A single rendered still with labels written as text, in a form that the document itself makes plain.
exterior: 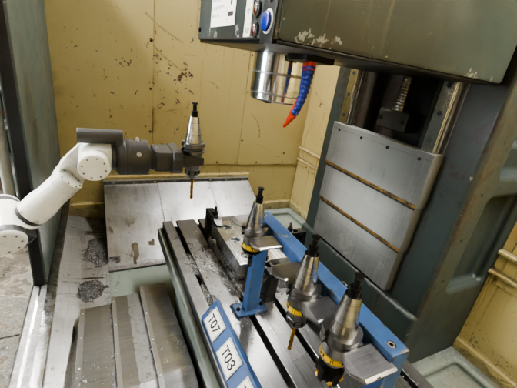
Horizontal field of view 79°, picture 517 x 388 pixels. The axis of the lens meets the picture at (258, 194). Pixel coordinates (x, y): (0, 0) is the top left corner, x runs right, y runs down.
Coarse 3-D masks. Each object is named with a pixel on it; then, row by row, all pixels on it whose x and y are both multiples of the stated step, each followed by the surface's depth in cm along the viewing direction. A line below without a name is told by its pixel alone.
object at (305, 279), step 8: (304, 256) 55; (312, 256) 55; (304, 264) 55; (312, 264) 55; (296, 272) 58; (304, 272) 55; (312, 272) 55; (296, 280) 57; (304, 280) 56; (312, 280) 56; (304, 288) 56; (312, 288) 56
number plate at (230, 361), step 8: (224, 344) 77; (232, 344) 76; (216, 352) 77; (224, 352) 76; (232, 352) 74; (224, 360) 75; (232, 360) 73; (240, 360) 72; (224, 368) 73; (232, 368) 72
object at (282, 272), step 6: (282, 264) 64; (288, 264) 65; (294, 264) 65; (276, 270) 62; (282, 270) 62; (288, 270) 63; (294, 270) 63; (276, 276) 61; (282, 276) 61; (288, 276) 61
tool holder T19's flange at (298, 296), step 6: (294, 276) 60; (288, 282) 58; (288, 288) 58; (294, 288) 57; (318, 288) 57; (294, 294) 56; (300, 294) 55; (306, 294) 55; (312, 294) 56; (318, 294) 56; (294, 300) 56; (300, 300) 56
